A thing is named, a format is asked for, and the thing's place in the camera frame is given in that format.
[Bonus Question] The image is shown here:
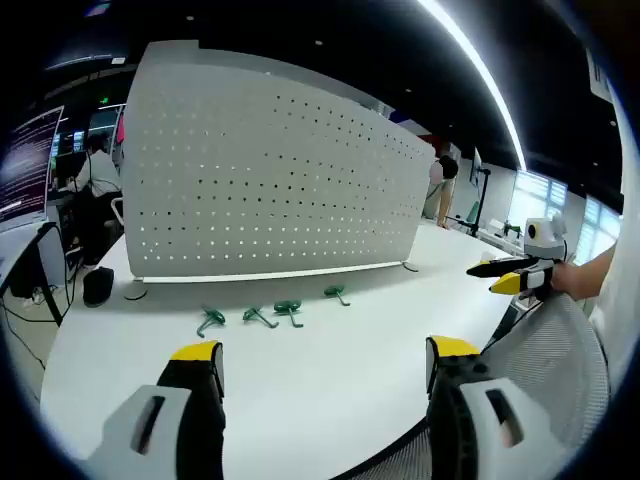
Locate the black floor cable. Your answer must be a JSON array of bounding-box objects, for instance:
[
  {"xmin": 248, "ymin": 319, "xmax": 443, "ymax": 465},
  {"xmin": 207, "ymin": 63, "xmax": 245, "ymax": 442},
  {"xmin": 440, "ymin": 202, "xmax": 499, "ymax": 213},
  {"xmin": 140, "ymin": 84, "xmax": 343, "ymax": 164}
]
[{"xmin": 0, "ymin": 298, "xmax": 47, "ymax": 372}]

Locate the black monitor stand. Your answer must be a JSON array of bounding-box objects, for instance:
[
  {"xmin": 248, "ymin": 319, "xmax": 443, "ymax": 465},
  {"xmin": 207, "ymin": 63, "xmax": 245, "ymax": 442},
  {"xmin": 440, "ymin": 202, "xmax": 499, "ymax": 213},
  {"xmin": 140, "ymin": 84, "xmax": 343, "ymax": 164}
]
[{"xmin": 468, "ymin": 147, "xmax": 495, "ymax": 237}]

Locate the green hook assembly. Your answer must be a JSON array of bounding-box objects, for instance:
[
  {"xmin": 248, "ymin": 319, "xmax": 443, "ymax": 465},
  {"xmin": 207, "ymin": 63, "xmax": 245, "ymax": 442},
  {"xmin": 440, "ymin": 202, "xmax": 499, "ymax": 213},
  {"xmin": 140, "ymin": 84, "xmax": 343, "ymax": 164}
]
[
  {"xmin": 323, "ymin": 284, "xmax": 352, "ymax": 307},
  {"xmin": 195, "ymin": 305, "xmax": 227, "ymax": 339},
  {"xmin": 273, "ymin": 298, "xmax": 305, "ymax": 329},
  {"xmin": 242, "ymin": 305, "xmax": 279, "ymax": 330}
]

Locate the white laptop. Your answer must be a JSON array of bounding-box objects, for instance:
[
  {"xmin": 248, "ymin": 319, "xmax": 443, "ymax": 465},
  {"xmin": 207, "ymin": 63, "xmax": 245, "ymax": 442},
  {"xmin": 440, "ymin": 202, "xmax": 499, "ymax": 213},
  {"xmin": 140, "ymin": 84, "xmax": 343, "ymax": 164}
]
[{"xmin": 0, "ymin": 105, "xmax": 67, "ymax": 236}]

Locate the white mesh chair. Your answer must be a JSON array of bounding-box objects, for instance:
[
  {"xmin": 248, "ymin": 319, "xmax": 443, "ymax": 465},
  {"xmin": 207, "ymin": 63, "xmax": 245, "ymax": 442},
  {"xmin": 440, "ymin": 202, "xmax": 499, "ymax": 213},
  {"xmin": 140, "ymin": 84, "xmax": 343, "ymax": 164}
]
[{"xmin": 379, "ymin": 289, "xmax": 612, "ymax": 480}]

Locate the ceiling light strip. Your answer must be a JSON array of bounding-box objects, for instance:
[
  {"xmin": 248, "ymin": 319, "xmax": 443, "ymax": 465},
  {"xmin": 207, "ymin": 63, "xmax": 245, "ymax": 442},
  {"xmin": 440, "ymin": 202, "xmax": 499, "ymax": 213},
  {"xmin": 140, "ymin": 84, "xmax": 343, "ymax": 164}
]
[{"xmin": 417, "ymin": 0, "xmax": 527, "ymax": 172}]

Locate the person's white shirt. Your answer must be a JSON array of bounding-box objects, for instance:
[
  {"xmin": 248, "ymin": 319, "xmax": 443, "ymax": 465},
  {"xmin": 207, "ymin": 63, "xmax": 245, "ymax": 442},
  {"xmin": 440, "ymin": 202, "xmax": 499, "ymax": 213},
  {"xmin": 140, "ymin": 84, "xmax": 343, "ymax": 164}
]
[{"xmin": 589, "ymin": 239, "xmax": 629, "ymax": 376}]

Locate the person's right hand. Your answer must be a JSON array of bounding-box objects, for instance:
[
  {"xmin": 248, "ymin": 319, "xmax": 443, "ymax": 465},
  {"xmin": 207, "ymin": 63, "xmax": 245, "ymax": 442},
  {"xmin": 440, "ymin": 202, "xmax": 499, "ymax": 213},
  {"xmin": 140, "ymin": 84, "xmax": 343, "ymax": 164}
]
[{"xmin": 549, "ymin": 260, "xmax": 584, "ymax": 302}]

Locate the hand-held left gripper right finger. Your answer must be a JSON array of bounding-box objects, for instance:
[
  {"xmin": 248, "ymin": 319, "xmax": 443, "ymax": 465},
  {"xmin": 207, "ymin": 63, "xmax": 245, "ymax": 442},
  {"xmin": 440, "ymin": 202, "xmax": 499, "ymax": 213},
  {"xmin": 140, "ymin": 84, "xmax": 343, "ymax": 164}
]
[{"xmin": 424, "ymin": 335, "xmax": 550, "ymax": 480}]

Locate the window with blinds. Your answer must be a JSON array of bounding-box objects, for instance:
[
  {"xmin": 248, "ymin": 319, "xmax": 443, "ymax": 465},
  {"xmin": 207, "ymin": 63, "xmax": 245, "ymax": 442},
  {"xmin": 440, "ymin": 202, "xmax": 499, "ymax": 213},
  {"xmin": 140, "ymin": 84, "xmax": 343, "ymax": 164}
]
[
  {"xmin": 582, "ymin": 194, "xmax": 624, "ymax": 251},
  {"xmin": 514, "ymin": 169, "xmax": 569, "ymax": 222}
]

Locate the white perforated mounting plate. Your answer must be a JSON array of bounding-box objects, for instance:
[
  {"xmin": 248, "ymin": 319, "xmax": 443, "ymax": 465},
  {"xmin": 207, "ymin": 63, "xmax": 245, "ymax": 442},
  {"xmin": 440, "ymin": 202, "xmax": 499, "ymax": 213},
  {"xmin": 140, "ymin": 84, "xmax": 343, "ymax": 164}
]
[{"xmin": 122, "ymin": 40, "xmax": 439, "ymax": 302}]

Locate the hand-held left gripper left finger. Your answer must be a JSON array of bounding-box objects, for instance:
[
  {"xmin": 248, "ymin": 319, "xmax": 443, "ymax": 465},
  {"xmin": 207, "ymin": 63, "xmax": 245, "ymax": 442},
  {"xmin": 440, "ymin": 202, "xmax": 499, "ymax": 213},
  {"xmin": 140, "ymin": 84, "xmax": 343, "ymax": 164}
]
[{"xmin": 82, "ymin": 340, "xmax": 226, "ymax": 480}]

